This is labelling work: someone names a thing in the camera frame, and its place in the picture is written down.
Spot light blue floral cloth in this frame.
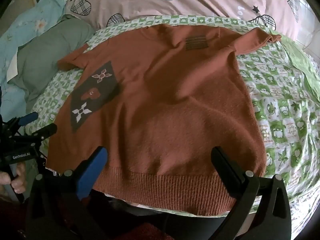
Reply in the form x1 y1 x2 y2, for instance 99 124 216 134
0 0 78 133

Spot green checked bedsheet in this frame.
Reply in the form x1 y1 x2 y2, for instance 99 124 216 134
25 14 320 237

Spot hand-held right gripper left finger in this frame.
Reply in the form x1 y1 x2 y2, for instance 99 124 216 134
26 146 108 240

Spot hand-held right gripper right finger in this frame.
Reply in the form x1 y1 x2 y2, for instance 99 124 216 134
211 146 292 240

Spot person's dark trousers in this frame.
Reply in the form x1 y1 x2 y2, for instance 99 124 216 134
100 195 240 240

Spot plain light green cloth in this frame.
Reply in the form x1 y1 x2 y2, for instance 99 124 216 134
282 36 320 94

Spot person's left hand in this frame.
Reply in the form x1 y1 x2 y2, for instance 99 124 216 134
0 163 27 194

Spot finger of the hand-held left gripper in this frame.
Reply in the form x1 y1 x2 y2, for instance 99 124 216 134
32 123 58 140
18 112 39 126

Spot grey-green pillow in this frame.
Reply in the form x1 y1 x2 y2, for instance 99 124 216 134
7 17 97 107

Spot orange knit sweater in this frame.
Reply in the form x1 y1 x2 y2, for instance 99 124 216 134
46 23 282 217

